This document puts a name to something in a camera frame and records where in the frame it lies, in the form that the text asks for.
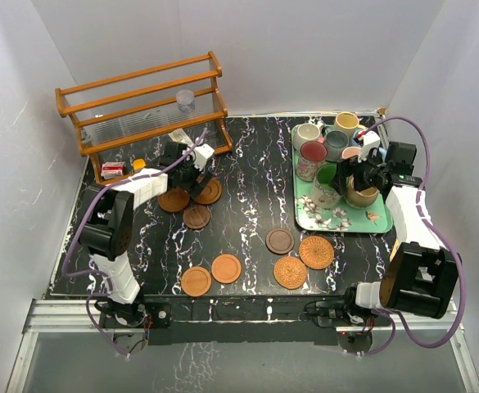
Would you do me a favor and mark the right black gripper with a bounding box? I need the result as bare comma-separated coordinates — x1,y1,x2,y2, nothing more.
328,147,388,196

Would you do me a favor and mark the brown ringed wooden saucer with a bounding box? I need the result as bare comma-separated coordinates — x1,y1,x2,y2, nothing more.
193,178,222,205

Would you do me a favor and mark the brown stoneware mug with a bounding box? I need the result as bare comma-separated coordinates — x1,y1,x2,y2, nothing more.
345,176,379,209

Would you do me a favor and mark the orange ringed wooden saucer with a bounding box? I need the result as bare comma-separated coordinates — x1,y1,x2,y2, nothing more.
157,188,191,213

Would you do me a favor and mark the dark walnut coaster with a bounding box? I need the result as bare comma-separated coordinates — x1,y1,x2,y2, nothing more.
183,205,211,230
265,228,295,255

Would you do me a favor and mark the green floral tray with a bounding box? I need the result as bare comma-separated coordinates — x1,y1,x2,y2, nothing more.
291,125,393,233

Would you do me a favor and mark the orange wooden shelf rack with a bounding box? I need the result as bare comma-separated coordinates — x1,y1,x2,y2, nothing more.
55,51,233,184

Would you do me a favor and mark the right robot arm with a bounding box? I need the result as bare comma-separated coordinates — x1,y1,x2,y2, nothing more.
329,142,459,325

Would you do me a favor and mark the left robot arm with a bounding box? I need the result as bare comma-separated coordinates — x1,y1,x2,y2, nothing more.
79,141,215,327

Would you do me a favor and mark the clear plastic cup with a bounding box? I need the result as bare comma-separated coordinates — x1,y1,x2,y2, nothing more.
175,89,195,113

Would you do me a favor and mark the woven rattan coaster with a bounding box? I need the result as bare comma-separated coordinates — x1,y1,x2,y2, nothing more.
299,236,334,270
273,256,308,290

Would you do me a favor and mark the light wood coaster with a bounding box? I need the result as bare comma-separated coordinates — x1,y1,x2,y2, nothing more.
211,254,242,284
181,266,212,297

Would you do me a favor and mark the pale pink mug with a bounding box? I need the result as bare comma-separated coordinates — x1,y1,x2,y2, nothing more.
339,147,361,162

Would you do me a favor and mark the blue mug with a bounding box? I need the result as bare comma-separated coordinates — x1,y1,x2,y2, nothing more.
351,128,382,159

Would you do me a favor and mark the green inside mug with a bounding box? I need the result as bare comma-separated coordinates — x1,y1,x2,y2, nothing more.
310,163,341,210

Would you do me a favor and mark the grey mug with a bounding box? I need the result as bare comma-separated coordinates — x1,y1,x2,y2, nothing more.
323,130,350,162

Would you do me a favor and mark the pink halloween mug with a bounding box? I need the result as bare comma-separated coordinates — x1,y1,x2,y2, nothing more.
296,141,328,182

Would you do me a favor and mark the white green small box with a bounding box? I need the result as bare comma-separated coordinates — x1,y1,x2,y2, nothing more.
169,128,194,148

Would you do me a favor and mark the yellow mug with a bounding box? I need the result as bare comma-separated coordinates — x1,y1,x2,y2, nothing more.
332,111,364,138

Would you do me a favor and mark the yellow grey block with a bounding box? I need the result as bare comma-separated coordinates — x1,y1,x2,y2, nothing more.
133,159,147,173

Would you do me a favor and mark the white cream mug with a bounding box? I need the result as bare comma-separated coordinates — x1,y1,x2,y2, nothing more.
292,121,325,152

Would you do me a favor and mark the colourful card box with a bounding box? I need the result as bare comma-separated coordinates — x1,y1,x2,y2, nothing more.
390,239,400,262

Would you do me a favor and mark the red white small box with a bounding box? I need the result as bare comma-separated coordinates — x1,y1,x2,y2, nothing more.
101,161,125,180

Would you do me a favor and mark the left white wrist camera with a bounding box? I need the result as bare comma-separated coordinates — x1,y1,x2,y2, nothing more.
191,143,215,170

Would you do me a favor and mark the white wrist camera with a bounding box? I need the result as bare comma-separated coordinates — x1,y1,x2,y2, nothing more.
191,143,215,170
355,129,382,161

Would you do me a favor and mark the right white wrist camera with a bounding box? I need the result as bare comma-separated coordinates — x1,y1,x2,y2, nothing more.
355,129,382,161

